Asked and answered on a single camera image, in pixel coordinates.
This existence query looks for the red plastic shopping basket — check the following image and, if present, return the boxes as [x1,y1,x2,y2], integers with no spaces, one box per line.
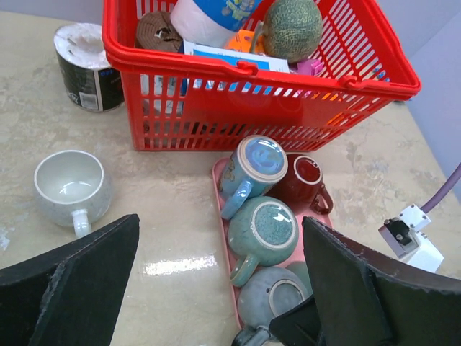
[102,1,421,151]

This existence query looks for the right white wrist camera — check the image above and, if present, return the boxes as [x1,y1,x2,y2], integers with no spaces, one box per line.
[378,204,444,273]

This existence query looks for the dark red mug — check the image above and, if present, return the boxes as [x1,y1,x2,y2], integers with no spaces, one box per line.
[266,154,334,215]

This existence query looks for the light blue tall mug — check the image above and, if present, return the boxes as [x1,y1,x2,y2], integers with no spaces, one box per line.
[217,135,288,220]

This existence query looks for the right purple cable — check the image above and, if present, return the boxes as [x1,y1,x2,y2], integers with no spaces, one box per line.
[420,167,461,214]

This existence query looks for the grey blue mug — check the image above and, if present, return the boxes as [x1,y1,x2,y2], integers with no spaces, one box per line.
[232,267,313,345]

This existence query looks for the teal green mug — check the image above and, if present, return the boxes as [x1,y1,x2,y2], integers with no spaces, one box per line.
[227,196,299,288]

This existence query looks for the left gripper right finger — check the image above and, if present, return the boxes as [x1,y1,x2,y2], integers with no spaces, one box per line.
[269,217,460,345]

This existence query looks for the pink plastic tray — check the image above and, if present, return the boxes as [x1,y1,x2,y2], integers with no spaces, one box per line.
[211,156,334,331]

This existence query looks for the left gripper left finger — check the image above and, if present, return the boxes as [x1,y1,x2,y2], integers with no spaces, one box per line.
[1,214,140,345]

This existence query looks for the green netted melon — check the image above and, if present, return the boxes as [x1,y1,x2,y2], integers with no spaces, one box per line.
[262,0,323,63]

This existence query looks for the pink small box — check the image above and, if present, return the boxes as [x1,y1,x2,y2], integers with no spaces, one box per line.
[290,58,324,76]

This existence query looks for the white speckled mug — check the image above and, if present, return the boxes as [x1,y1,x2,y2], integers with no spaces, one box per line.
[33,150,113,238]

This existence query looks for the blue white paper towel roll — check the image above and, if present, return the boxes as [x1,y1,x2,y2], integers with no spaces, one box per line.
[170,0,261,48]

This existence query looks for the small green mug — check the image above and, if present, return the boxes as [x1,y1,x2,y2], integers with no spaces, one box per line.
[286,261,313,295]

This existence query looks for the white blue flat box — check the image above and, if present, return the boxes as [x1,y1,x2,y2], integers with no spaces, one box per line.
[179,40,290,91]

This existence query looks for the black labelled paper roll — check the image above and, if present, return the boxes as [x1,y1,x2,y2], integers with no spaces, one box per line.
[53,23,124,112]

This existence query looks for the brown tape roll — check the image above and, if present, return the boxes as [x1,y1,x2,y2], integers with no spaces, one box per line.
[135,11,182,53]

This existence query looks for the orange package in basket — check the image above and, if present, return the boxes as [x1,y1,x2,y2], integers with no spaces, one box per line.
[224,30,265,55]

